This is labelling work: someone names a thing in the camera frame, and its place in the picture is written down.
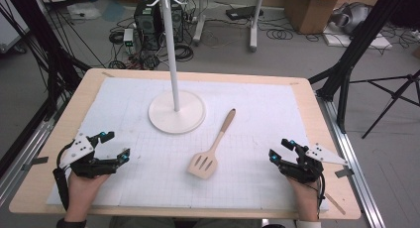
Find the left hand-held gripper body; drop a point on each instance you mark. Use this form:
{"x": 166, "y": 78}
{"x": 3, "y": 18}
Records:
{"x": 81, "y": 152}

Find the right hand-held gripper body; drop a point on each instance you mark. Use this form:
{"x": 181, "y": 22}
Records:
{"x": 305, "y": 170}

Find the person's right hand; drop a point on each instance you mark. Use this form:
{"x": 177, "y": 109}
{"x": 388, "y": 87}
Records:
{"x": 307, "y": 200}

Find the person's left hand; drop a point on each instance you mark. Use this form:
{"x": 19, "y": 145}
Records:
{"x": 79, "y": 195}

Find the grey tape piece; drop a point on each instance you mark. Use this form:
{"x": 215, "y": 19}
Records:
{"x": 39, "y": 161}
{"x": 344, "y": 172}

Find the brown tape strip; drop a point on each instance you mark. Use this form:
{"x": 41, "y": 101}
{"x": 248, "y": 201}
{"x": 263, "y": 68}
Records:
{"x": 335, "y": 204}

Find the white grid mat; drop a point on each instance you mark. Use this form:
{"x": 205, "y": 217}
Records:
{"x": 247, "y": 122}

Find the white hook stand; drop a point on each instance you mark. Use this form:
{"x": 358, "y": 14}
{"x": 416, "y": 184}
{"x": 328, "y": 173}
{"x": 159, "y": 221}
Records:
{"x": 176, "y": 115}

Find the wooden slotted spatula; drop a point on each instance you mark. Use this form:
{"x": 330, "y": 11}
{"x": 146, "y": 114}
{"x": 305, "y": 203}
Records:
{"x": 202, "y": 163}

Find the person's legs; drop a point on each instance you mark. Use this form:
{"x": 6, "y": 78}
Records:
{"x": 185, "y": 223}

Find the white power box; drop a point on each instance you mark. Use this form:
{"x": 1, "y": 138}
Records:
{"x": 128, "y": 39}

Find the black tripod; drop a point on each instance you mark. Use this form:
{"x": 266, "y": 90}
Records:
{"x": 394, "y": 95}

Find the white foam board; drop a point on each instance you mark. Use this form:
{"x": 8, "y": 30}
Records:
{"x": 343, "y": 40}

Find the black computer tower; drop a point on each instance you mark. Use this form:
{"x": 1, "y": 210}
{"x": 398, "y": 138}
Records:
{"x": 148, "y": 26}

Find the white stand leg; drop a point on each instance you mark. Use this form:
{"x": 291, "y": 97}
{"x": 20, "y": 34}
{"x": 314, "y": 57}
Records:
{"x": 199, "y": 26}
{"x": 255, "y": 29}

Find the cardboard box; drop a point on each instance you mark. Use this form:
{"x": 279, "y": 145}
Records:
{"x": 310, "y": 10}

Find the black flat device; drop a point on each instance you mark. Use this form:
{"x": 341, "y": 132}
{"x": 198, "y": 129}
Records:
{"x": 242, "y": 13}

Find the grey helmet-like device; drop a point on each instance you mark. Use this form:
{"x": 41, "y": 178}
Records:
{"x": 353, "y": 16}

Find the aluminium rail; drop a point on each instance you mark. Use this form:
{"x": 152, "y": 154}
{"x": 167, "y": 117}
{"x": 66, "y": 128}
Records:
{"x": 350, "y": 148}
{"x": 23, "y": 158}

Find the black frame post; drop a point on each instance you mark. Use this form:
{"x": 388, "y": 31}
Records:
{"x": 363, "y": 33}
{"x": 39, "y": 39}

